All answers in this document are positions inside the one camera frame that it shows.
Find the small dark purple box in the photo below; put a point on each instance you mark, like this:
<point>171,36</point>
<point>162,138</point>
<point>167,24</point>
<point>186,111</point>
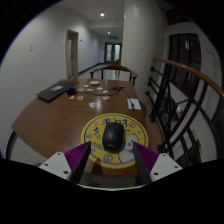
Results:
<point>71,91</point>

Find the dark framed window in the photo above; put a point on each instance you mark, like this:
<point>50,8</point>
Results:
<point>185,63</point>

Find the green exit sign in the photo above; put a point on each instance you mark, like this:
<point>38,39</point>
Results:
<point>113,37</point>

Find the glazed double door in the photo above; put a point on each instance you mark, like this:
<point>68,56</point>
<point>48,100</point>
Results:
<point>113,53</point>

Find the black railing with wooden handrail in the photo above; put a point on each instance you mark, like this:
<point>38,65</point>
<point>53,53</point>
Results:
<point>186,68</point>

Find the pale side door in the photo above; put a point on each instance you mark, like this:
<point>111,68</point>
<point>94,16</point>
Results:
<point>74,53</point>

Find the wooden armchair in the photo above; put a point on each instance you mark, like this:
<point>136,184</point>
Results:
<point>115,67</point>

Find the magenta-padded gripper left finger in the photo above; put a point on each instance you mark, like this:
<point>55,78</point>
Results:
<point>55,164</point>

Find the ceiling lights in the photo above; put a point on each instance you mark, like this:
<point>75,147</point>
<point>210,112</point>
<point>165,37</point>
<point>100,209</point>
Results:
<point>102,14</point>

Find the dark closed laptop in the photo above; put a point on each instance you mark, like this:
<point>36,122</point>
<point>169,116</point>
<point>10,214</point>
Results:
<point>55,90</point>

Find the round yellow mouse pad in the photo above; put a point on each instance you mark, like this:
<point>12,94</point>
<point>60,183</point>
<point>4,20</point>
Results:
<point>93,133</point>

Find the black computer mouse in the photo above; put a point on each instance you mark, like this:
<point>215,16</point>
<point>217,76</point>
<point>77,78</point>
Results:
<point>113,136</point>

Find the small white card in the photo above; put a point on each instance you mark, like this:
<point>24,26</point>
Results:
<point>92,105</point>
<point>105,97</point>

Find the small white flat box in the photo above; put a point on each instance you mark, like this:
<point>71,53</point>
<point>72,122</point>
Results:
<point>94,82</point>

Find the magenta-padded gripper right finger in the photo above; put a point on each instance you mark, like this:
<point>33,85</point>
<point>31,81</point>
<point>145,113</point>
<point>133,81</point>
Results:
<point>165,166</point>

